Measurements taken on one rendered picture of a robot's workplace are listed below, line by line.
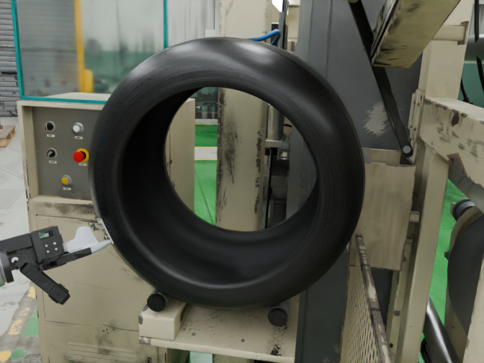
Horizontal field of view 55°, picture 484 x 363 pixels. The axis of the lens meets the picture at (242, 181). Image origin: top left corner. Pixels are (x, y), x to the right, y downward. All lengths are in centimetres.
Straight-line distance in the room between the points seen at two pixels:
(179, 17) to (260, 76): 949
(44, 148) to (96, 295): 60
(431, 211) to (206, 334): 66
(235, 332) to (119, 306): 81
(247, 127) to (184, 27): 909
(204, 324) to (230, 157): 46
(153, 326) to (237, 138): 55
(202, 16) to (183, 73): 949
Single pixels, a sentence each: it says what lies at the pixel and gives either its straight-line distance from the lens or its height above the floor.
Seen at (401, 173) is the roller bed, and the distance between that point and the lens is 126.
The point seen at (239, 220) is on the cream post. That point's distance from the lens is 138.
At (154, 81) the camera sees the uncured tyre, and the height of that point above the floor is 140.
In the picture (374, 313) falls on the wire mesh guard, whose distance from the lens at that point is 93.
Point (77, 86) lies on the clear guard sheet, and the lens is 174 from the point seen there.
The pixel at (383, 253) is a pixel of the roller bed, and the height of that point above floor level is 95.
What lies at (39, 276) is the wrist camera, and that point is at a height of 101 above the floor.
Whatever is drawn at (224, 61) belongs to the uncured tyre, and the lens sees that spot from 89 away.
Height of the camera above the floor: 146
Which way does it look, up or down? 16 degrees down
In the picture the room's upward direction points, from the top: 2 degrees clockwise
